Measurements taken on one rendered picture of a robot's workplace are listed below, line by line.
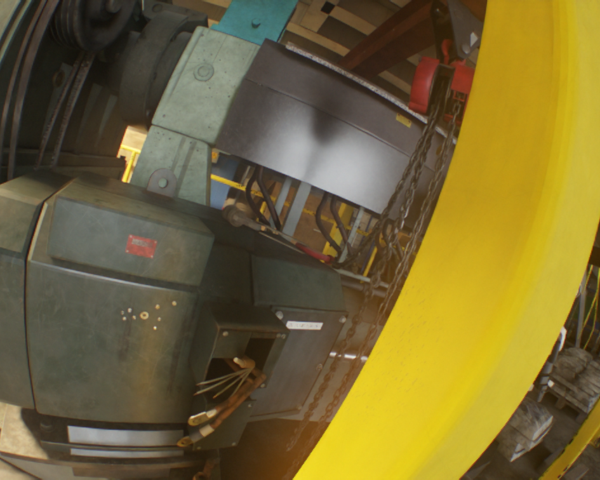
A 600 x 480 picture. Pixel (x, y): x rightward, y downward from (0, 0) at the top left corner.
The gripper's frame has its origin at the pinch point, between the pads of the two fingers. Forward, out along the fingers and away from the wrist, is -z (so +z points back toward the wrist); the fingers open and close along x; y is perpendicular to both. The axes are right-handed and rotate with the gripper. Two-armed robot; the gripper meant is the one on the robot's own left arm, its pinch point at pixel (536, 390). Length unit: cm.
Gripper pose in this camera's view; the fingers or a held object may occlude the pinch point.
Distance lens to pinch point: 154.8
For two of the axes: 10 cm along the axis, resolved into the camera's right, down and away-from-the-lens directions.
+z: 0.6, -10.0, -0.6
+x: -2.7, 0.5, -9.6
